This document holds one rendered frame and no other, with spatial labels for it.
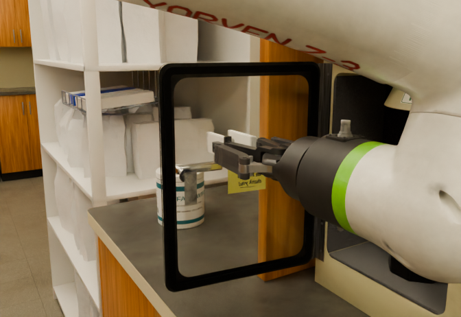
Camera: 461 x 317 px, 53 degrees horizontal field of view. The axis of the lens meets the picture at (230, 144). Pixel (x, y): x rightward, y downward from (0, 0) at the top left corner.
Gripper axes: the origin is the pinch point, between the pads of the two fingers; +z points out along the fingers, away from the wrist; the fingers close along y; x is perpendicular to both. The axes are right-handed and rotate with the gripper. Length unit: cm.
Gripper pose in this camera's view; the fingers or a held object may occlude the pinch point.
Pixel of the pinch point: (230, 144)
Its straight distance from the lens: 66.7
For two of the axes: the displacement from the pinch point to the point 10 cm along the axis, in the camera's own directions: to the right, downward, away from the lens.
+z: -5.1, -1.6, 8.4
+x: 0.0, 9.8, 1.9
